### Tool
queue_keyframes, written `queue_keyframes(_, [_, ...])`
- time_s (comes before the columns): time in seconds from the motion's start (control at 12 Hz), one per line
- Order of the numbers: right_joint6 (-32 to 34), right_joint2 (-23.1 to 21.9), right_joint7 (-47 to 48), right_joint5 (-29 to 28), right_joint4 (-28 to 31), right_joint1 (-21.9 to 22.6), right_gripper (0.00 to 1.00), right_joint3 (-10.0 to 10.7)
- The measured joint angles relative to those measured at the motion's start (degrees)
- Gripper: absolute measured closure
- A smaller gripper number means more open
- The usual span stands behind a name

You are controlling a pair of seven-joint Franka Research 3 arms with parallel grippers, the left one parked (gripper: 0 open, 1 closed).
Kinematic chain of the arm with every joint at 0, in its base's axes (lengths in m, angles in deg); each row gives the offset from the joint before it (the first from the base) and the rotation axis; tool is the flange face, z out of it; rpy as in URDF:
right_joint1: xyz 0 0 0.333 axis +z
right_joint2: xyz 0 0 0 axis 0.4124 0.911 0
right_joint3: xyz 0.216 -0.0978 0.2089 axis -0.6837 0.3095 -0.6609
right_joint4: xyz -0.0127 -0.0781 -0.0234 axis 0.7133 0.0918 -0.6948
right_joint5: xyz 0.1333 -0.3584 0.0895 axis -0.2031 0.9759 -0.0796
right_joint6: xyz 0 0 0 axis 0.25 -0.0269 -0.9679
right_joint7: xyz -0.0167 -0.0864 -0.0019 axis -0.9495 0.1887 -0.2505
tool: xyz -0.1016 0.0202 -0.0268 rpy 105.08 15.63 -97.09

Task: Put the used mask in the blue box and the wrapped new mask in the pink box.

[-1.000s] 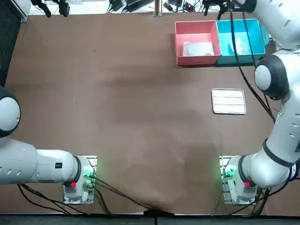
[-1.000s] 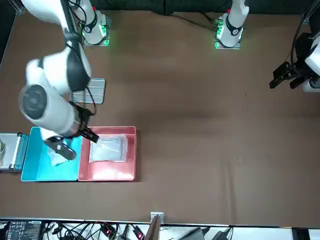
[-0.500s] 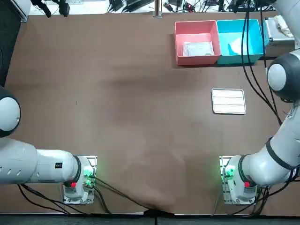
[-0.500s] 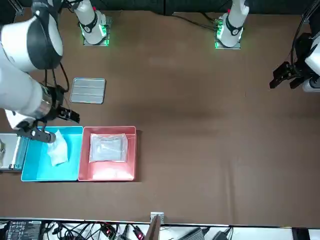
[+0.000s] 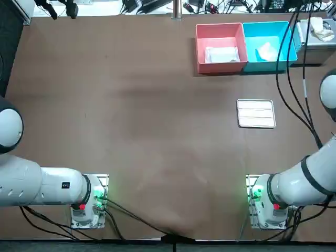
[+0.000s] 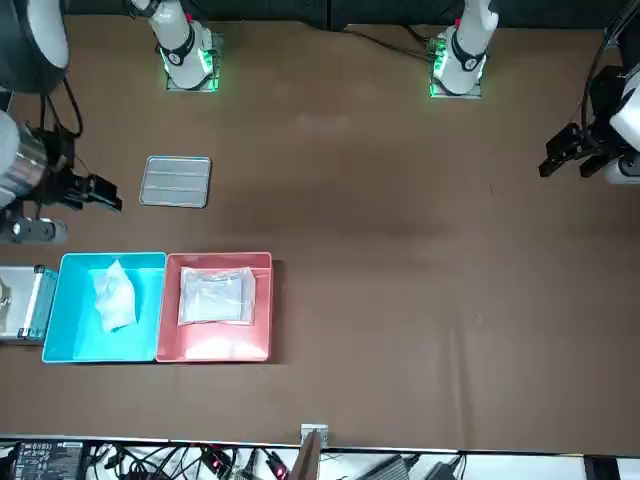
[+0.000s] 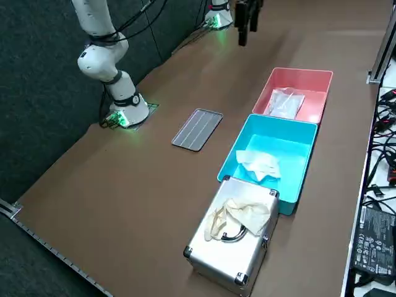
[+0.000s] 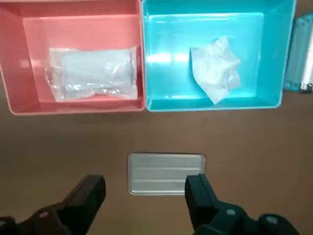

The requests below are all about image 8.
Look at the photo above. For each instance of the pink plastic box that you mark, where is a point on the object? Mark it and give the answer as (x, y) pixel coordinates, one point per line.
(73, 29)

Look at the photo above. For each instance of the used white mask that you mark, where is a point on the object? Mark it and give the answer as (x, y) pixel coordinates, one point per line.
(215, 71)

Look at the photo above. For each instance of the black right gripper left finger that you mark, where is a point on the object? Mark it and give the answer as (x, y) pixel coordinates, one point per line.
(80, 203)

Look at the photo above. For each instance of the blue plastic box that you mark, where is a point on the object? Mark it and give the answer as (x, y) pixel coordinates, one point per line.
(171, 85)

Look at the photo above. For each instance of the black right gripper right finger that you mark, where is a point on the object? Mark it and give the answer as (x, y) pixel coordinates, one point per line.
(207, 210)

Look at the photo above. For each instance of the new mask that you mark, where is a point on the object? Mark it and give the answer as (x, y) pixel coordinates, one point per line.
(93, 71)

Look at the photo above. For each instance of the aluminium carry case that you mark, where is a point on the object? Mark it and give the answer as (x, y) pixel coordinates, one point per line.
(297, 49)

